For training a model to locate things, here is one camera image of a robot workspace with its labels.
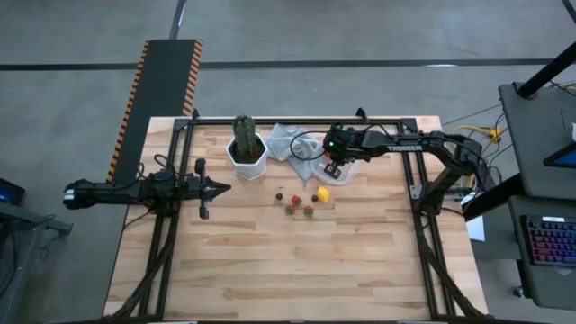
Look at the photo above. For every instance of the black aluminium table frame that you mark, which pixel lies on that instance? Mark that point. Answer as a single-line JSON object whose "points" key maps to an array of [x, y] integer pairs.
{"points": [[292, 121]]}

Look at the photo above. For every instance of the backlit black keyboard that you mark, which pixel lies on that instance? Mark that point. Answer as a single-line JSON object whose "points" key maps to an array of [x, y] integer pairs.
{"points": [[551, 240]]}

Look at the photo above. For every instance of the white plastic bag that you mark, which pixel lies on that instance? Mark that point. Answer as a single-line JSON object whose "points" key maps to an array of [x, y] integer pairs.
{"points": [[573, 131]]}

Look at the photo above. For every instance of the grey metal stand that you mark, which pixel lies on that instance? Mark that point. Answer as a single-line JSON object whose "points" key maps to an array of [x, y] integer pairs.
{"points": [[18, 220]]}

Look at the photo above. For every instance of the dark grey desk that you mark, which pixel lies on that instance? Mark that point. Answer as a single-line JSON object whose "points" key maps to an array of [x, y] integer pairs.
{"points": [[549, 283]]}

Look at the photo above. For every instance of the grey waffle cloth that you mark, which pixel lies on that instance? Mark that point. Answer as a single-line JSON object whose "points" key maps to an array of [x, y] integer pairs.
{"points": [[279, 144]]}

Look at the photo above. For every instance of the yellow lemon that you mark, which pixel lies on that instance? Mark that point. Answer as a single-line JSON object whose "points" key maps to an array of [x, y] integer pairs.
{"points": [[323, 194]]}

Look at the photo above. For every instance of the green cactus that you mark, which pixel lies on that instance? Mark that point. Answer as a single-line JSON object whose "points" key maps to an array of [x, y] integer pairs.
{"points": [[244, 135]]}

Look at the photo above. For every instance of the black pole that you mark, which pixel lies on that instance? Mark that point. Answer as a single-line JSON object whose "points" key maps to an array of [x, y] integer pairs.
{"points": [[544, 72]]}

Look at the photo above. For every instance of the white hexagonal plant pot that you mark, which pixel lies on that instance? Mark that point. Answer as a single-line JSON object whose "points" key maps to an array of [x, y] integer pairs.
{"points": [[247, 170]]}

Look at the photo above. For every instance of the red strawberry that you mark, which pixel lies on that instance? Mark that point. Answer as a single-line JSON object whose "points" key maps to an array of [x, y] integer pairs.
{"points": [[308, 210], [290, 209], [295, 199]]}

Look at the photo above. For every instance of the black diagonal beam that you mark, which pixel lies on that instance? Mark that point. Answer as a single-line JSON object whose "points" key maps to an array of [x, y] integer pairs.
{"points": [[488, 198]]}

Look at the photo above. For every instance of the laptop with blue screen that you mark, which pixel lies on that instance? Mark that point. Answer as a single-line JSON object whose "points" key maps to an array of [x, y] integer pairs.
{"points": [[564, 158]]}

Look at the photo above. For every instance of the dark grape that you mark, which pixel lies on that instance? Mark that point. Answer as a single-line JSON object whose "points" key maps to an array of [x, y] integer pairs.
{"points": [[315, 198], [279, 196]]}

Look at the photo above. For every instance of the grey desk top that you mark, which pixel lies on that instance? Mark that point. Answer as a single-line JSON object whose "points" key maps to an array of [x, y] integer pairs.
{"points": [[535, 135]]}

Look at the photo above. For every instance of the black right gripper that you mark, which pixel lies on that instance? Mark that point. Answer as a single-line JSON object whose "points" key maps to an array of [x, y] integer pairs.
{"points": [[342, 144]]}

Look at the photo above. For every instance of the brown potting soil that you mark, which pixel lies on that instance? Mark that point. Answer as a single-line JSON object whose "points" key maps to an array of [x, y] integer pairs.
{"points": [[258, 151]]}

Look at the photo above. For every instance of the clear plastic tupperware container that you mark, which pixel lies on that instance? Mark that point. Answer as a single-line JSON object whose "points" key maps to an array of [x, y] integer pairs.
{"points": [[351, 175]]}

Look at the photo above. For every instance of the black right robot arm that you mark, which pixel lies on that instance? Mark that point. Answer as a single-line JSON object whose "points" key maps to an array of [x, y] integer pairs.
{"points": [[405, 146]]}

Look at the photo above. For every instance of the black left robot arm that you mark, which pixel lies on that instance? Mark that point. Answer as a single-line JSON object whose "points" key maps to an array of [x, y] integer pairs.
{"points": [[112, 193]]}

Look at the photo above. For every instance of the black table clamp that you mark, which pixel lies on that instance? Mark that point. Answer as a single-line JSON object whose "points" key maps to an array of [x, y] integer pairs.
{"points": [[360, 114], [195, 113]]}

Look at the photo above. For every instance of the black hazard-striped floor ramp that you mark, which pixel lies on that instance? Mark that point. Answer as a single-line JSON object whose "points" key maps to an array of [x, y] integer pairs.
{"points": [[166, 76]]}

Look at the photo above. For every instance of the desk caster wheel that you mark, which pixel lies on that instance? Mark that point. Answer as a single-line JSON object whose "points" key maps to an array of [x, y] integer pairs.
{"points": [[518, 291]]}

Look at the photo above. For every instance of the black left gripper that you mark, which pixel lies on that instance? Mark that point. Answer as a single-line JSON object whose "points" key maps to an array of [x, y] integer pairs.
{"points": [[200, 188]]}

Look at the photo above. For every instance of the black box with blue light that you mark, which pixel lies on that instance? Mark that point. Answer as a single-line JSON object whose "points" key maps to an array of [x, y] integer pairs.
{"points": [[11, 191]]}

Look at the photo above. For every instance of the white paper sheet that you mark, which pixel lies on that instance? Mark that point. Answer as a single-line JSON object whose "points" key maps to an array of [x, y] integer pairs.
{"points": [[478, 231]]}

